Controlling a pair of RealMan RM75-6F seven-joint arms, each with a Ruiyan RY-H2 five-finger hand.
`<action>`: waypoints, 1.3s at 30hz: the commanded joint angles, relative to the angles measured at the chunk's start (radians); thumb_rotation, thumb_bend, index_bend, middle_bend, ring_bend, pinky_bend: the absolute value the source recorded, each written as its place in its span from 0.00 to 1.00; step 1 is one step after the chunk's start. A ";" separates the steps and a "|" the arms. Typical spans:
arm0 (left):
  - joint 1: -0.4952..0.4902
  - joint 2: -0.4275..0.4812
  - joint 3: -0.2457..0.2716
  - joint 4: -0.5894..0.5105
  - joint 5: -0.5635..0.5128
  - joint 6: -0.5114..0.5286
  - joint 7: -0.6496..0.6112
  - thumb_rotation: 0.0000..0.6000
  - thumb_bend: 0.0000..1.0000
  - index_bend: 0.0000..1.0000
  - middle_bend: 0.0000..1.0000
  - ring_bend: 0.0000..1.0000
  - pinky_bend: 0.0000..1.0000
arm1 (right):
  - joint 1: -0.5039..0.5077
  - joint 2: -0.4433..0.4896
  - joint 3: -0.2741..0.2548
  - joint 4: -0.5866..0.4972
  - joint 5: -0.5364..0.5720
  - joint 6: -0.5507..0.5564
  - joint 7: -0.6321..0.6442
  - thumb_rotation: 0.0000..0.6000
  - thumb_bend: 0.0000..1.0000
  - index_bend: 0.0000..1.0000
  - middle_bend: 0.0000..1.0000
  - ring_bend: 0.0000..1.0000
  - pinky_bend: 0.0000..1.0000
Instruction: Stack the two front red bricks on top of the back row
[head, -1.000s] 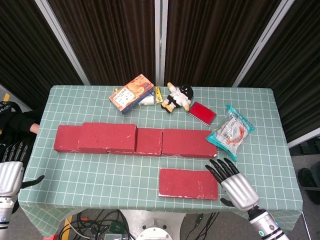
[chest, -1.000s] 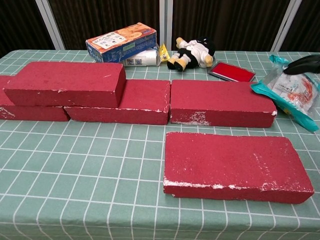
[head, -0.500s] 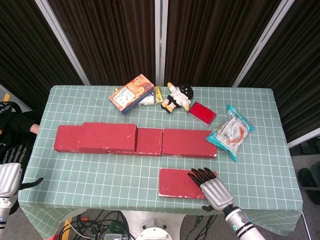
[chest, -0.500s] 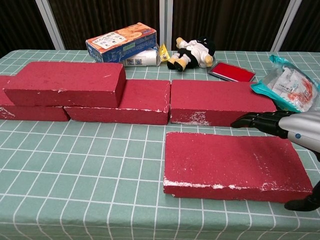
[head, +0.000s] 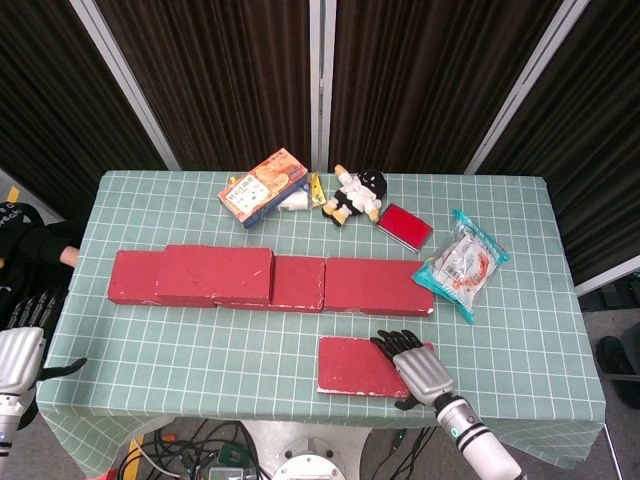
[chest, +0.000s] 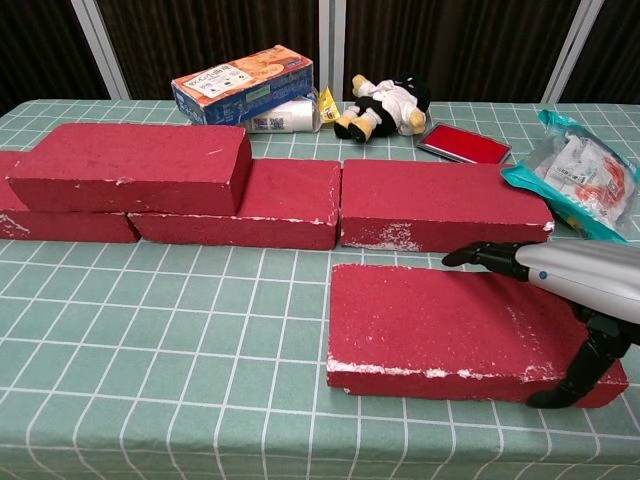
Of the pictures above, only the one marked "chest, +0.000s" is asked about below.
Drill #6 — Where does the black and white plush doll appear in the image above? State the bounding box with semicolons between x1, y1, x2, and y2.
333;73;433;144

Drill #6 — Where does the grey partition post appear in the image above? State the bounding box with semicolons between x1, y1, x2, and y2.
542;0;606;104
318;0;346;101
69;0;132;100

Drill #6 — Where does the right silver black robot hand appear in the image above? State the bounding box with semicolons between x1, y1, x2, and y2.
441;239;640;410

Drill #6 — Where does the orange and blue cardboard box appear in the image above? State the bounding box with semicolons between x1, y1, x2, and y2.
170;44;315;137

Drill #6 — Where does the red brick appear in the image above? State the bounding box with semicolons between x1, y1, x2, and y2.
5;122;254;216
325;263;630;409
339;158;556;257
0;151;141;244
127;158;342;251

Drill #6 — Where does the green checkered tablecloth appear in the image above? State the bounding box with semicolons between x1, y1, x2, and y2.
0;98;640;480

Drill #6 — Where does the teal plastic snack bag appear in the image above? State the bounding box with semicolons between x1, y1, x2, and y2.
500;109;640;245

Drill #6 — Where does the small yellow packet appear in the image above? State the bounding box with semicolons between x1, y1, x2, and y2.
315;85;340;124

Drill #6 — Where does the red ink pad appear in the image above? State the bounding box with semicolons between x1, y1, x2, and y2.
415;122;512;165

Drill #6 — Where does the dark brown pleated curtain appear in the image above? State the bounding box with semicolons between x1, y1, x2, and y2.
0;0;110;116
343;0;581;104
559;0;640;104
97;0;321;101

